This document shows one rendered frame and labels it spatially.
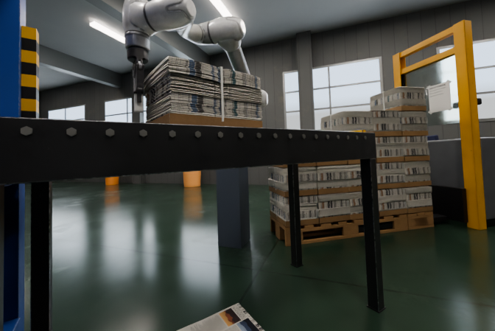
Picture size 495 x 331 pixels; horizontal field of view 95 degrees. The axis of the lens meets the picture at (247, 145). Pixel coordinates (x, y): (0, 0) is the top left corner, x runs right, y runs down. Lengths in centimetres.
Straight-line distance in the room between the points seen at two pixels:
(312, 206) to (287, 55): 419
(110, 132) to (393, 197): 223
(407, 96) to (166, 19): 217
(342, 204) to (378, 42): 408
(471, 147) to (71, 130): 278
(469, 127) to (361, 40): 330
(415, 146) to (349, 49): 333
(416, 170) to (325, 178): 92
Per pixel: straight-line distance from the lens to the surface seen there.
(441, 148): 311
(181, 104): 75
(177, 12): 95
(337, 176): 203
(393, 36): 566
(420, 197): 264
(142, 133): 57
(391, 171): 239
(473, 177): 281
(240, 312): 127
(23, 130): 58
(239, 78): 89
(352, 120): 215
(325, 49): 553
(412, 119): 258
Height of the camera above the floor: 72
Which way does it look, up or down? 2 degrees up
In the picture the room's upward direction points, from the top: 2 degrees counter-clockwise
